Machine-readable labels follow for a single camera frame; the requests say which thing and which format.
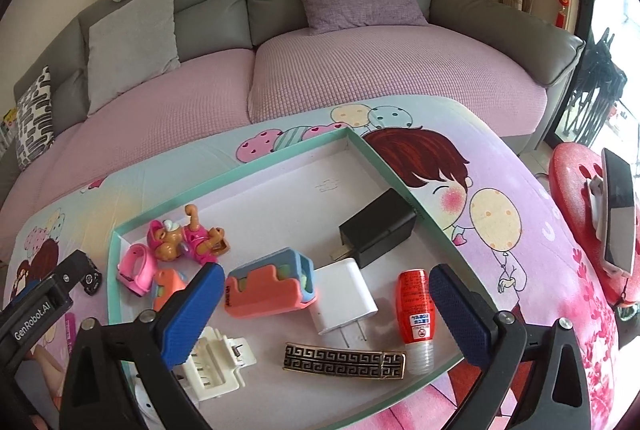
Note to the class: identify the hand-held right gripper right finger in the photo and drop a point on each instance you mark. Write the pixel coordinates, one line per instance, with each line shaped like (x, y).
(457, 315)

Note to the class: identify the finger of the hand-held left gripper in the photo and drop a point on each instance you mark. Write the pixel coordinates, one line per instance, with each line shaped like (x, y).
(72, 267)
(22, 291)

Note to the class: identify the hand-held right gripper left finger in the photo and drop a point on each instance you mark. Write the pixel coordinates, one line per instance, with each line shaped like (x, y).
(192, 315)

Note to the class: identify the red small bottle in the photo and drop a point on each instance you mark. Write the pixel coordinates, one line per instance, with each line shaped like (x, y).
(414, 305)

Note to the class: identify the pink watch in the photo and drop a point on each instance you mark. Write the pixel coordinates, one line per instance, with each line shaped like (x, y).
(132, 270)

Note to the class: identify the white slotted plastic holder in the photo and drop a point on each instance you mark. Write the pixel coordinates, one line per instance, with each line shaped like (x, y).
(210, 375)

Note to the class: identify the pink brown pup figure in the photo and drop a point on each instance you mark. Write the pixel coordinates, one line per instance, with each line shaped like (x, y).
(195, 242)

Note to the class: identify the white round plastic toy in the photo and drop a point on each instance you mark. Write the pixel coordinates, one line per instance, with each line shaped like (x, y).
(147, 405)

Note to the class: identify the white charger plug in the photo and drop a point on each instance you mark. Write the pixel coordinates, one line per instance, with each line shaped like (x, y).
(340, 295)

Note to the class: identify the black charger plug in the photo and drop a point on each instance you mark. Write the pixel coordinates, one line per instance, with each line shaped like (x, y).
(380, 222)

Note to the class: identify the teal box tray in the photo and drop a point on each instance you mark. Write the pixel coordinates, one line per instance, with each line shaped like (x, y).
(300, 190)

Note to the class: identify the pink slim tube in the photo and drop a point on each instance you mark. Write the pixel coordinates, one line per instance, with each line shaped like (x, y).
(69, 327)

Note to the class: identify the printed cartoon blanket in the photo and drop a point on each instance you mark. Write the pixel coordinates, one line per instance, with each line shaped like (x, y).
(540, 260)

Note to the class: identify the black white patterned pillow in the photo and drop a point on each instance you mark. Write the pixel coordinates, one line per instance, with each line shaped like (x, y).
(35, 120)

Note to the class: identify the colourful magazine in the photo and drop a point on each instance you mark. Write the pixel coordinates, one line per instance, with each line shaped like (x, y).
(6, 127)

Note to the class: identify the red plastic stool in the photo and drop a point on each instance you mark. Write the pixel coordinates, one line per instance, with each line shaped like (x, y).
(570, 190)

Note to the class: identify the white phone stand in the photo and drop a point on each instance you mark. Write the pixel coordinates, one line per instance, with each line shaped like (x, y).
(596, 202)

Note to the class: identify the smartphone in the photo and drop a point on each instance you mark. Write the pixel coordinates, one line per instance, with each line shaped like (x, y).
(620, 210)

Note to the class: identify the pink quilted sofa cover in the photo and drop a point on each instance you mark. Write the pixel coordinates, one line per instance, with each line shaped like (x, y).
(350, 65)

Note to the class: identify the black folding rack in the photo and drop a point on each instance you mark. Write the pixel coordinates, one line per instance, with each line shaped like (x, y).
(600, 75)

